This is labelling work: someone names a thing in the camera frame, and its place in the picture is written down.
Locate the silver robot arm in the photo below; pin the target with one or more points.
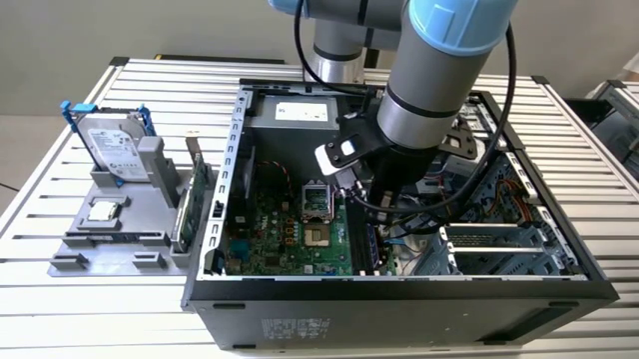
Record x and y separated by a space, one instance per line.
430 93

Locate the black RAM slot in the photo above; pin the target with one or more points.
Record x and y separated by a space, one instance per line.
354 243
361 247

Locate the grey metal drive cage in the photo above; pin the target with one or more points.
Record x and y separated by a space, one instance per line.
482 119

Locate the CPU socket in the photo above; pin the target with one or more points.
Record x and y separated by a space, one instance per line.
317 235

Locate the grey power supply unit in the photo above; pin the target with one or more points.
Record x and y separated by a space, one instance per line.
285 149

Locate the grey metal disk bay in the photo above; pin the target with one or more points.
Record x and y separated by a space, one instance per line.
494 251

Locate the green motherboard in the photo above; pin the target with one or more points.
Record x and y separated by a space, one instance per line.
270 239

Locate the black case fan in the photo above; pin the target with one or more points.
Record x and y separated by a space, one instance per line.
239 187

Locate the black open PC case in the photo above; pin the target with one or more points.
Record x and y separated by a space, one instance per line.
400 321

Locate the green graphics card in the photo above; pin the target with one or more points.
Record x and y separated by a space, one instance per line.
193 209

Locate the aluminium side table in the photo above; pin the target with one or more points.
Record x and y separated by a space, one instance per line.
617 88

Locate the grey parts rack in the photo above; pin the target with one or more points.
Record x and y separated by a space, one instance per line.
145 209

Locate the hard disk in blue carrier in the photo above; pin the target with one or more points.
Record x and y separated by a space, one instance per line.
113 146

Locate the silver CPU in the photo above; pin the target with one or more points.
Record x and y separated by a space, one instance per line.
102 211

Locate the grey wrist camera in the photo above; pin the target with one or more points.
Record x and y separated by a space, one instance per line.
326 164

